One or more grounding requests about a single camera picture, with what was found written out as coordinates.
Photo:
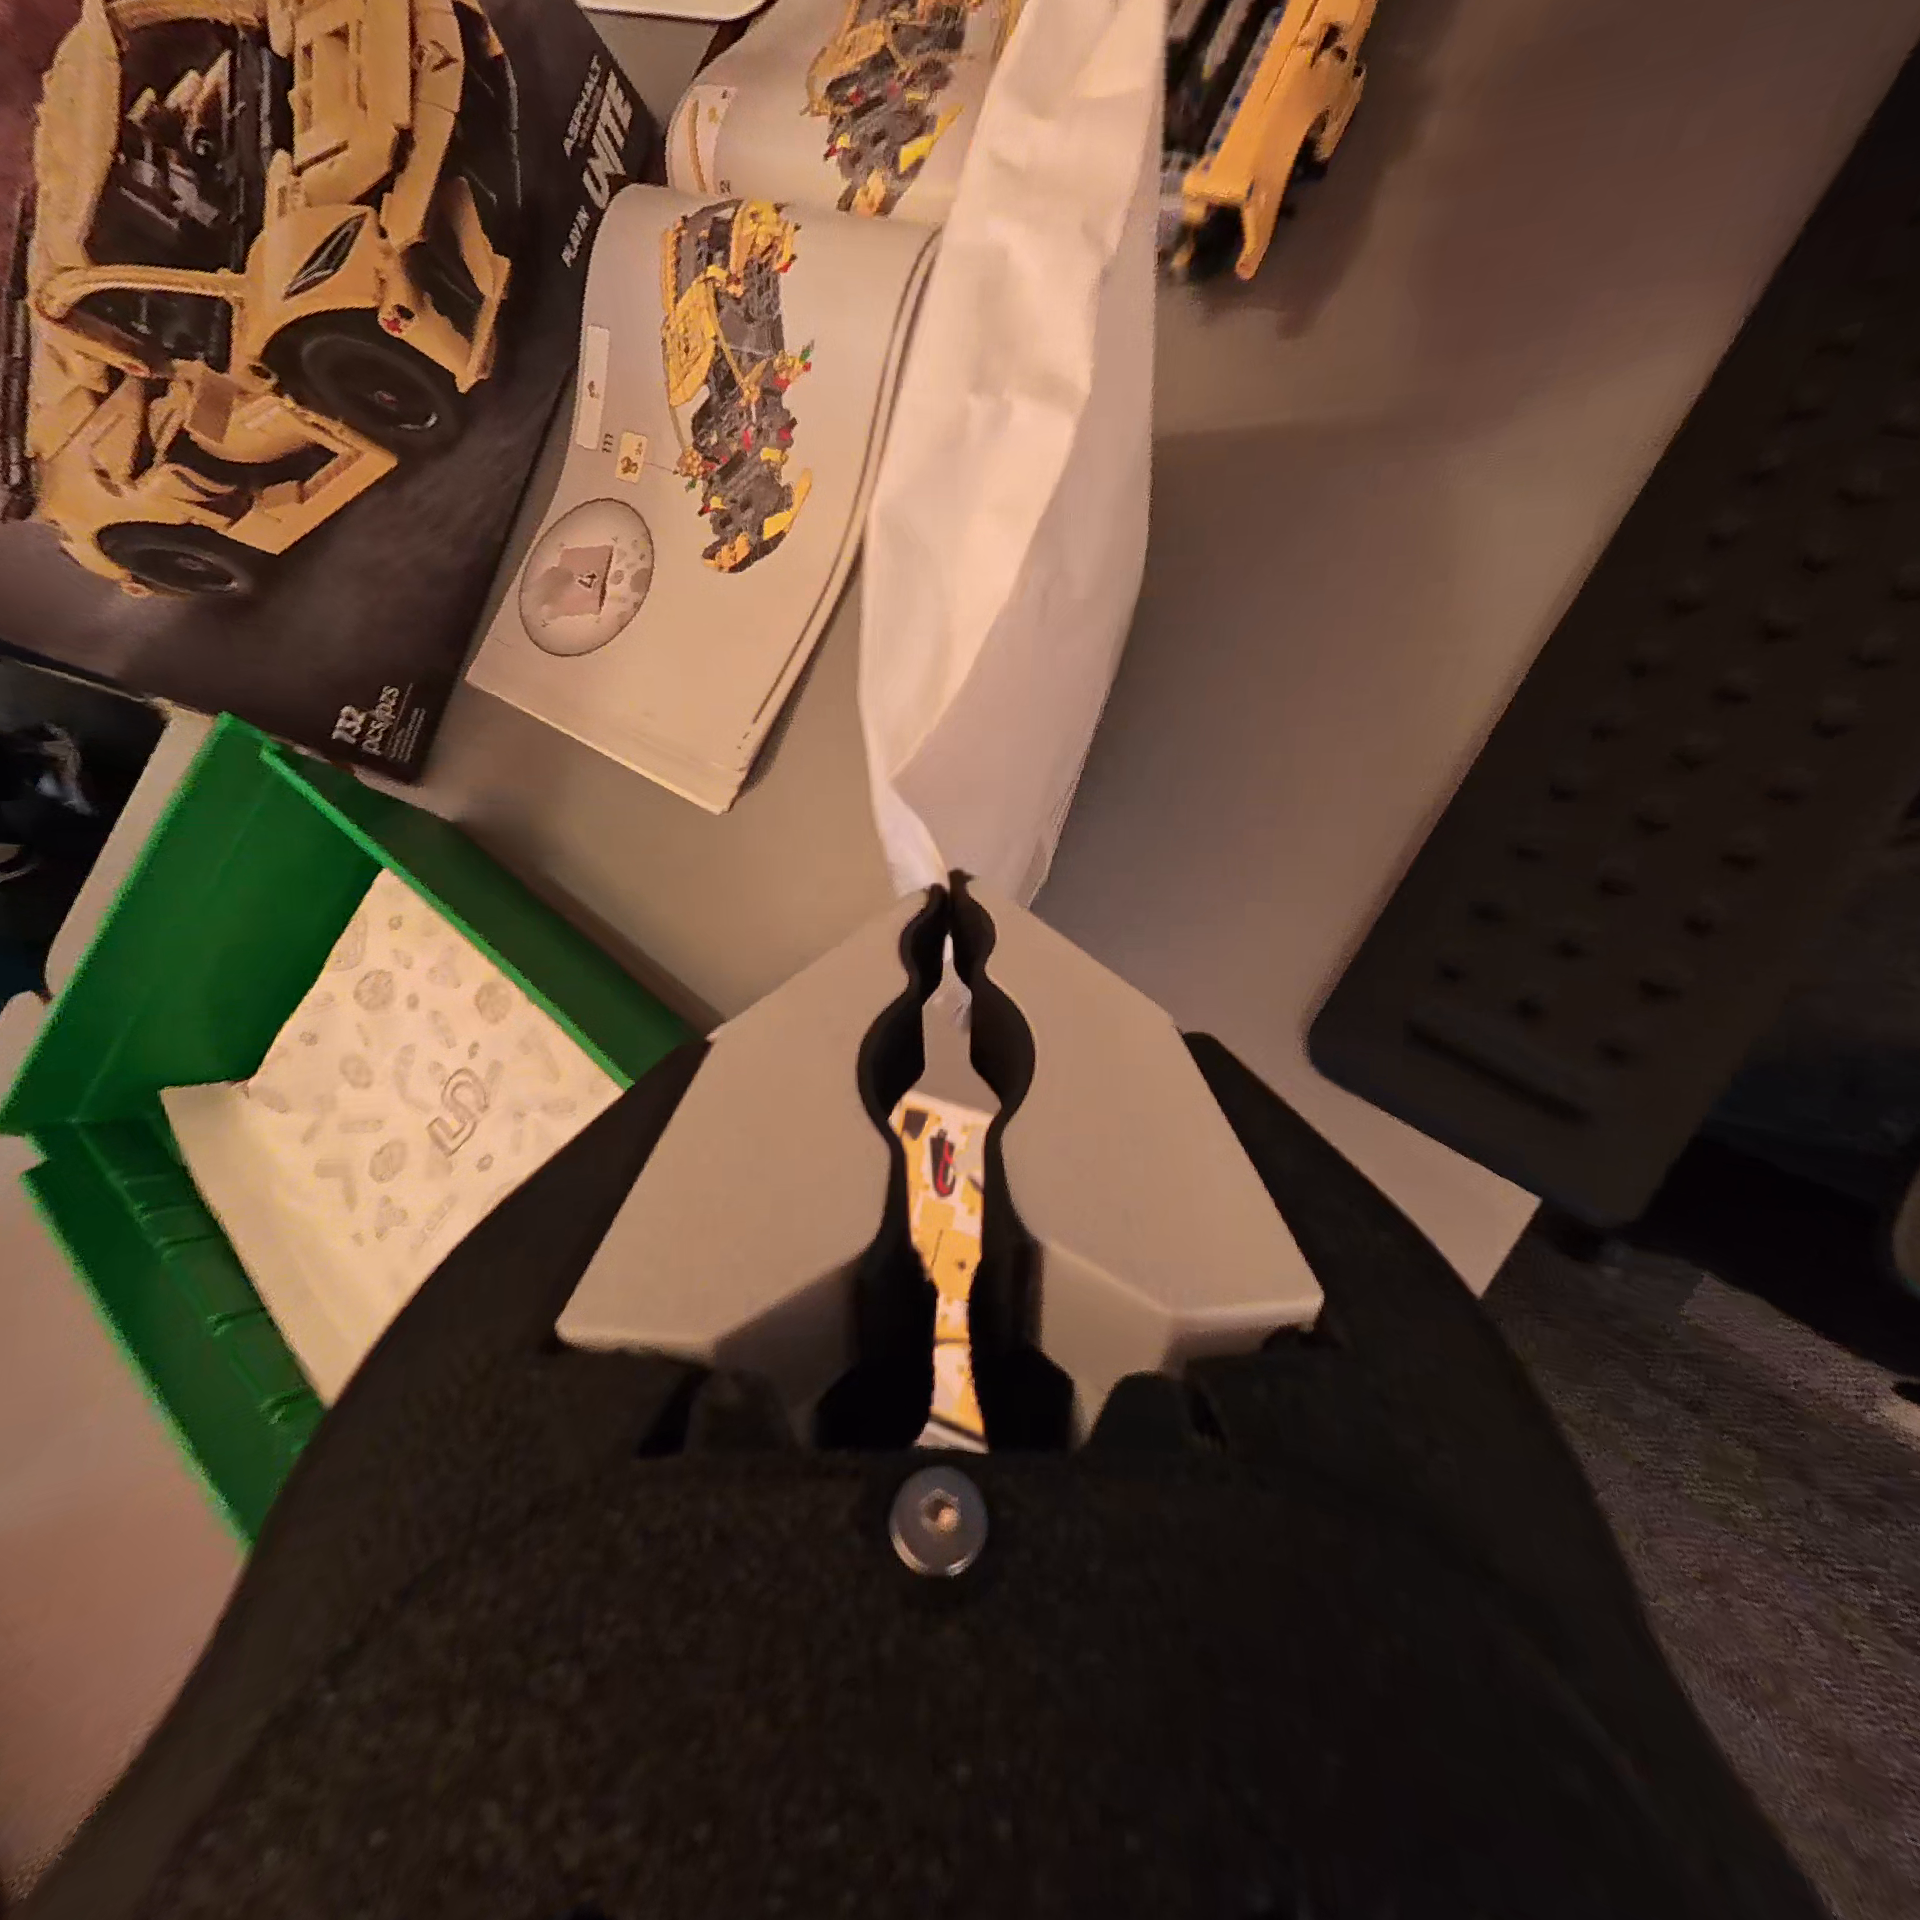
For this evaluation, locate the instruction booklet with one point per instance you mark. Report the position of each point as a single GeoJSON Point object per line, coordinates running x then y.
{"type": "Point", "coordinates": [721, 453]}

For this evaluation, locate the stack of white papers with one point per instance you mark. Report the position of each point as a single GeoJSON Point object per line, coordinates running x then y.
{"type": "Point", "coordinates": [406, 1112]}

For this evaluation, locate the black dimpled chair armrest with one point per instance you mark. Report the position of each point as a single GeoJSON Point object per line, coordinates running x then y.
{"type": "Point", "coordinates": [1652, 750]}

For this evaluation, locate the grey desk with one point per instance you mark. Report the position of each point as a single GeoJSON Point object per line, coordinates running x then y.
{"type": "Point", "coordinates": [1322, 525]}

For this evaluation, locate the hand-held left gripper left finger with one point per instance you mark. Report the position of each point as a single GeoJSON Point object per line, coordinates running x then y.
{"type": "Point", "coordinates": [736, 1186]}

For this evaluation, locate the small yellow printed card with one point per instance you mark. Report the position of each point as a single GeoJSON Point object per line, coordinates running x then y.
{"type": "Point", "coordinates": [945, 1186]}

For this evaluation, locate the yellow black brick car model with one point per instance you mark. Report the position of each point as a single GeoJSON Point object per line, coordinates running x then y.
{"type": "Point", "coordinates": [1275, 134]}

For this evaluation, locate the dark toy car set box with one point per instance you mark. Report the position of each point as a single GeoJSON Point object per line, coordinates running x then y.
{"type": "Point", "coordinates": [270, 303]}

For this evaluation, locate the large printed paper bag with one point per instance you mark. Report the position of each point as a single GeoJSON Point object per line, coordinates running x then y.
{"type": "Point", "coordinates": [1021, 453]}

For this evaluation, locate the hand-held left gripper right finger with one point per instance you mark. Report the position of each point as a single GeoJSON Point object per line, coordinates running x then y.
{"type": "Point", "coordinates": [1154, 1186]}

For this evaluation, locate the green plastic bin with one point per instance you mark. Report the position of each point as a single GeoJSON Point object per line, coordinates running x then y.
{"type": "Point", "coordinates": [181, 961]}

